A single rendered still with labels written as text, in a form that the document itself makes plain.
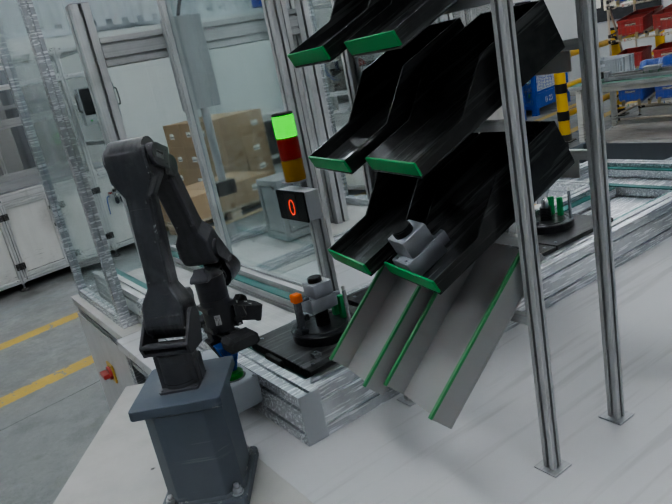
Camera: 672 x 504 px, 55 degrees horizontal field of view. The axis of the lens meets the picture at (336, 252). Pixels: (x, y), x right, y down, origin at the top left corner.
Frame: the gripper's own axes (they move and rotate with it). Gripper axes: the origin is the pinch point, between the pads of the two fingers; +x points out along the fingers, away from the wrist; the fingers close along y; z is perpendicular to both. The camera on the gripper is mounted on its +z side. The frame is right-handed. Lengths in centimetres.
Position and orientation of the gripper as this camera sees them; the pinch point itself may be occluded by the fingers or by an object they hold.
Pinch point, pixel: (229, 354)
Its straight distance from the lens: 128.1
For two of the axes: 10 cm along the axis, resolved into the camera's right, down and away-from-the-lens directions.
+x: 1.9, 9.4, 3.0
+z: 7.9, -3.3, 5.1
